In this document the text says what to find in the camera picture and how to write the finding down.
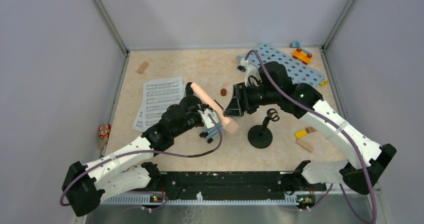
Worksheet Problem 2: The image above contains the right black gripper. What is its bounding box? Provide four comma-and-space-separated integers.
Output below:
223, 81, 280, 117

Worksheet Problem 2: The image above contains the beige microphone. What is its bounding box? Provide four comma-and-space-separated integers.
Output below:
190, 82, 239, 134

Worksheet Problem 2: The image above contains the sheet music page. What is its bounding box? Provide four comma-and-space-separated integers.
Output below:
143, 76, 186, 127
131, 83, 186, 133

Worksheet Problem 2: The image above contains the black microphone stand base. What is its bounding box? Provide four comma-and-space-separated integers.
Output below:
247, 108, 280, 149

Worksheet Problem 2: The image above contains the light blue music stand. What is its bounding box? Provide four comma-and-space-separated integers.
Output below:
199, 43, 326, 143

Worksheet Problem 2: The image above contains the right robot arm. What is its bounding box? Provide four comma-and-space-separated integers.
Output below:
223, 59, 397, 195

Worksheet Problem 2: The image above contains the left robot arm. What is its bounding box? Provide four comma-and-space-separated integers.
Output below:
59, 82, 219, 217

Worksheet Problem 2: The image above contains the small brown cylinder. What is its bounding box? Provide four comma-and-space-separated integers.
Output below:
220, 88, 227, 97

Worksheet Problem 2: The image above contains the wooden block far left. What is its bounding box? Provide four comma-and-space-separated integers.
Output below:
137, 61, 149, 74

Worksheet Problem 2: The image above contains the yellow block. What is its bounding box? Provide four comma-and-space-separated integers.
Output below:
294, 129, 308, 139

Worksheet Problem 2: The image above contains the wooden block by stand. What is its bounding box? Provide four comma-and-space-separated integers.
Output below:
305, 126, 317, 134

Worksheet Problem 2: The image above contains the colourful wooden toy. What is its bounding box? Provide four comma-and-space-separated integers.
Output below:
290, 41, 313, 65

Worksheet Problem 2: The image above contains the wooden block near right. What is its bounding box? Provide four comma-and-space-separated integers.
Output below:
295, 138, 314, 153

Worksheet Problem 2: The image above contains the yellow black small toy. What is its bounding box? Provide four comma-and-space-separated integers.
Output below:
319, 79, 329, 87

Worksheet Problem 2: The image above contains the red owl toy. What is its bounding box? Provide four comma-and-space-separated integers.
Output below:
98, 124, 111, 139

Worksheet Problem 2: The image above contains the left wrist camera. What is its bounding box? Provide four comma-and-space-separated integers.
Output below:
198, 108, 220, 129

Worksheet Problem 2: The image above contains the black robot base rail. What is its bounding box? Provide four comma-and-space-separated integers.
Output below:
135, 171, 328, 208

